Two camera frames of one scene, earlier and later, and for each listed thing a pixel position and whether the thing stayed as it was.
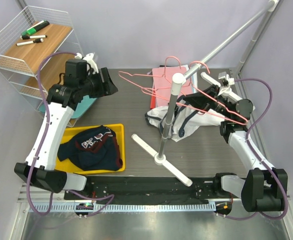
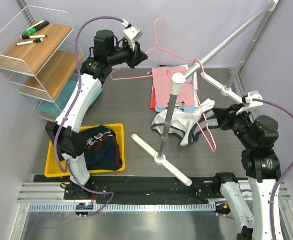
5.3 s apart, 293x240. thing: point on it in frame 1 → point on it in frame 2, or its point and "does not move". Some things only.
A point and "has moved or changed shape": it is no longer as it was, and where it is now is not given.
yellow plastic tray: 66,165 does not move
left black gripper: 106,88 → 136,54
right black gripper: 199,100 → 231,114
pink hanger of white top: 148,89 → 149,52
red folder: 153,102 does not move
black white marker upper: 25,37 does not move
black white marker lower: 35,41 does not move
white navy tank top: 186,119 has moved or changed shape
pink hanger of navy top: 215,100 → 210,135
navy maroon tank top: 97,149 does not move
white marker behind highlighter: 39,23 does not move
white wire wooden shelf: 16,50 does not move
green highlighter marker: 33,30 does not move
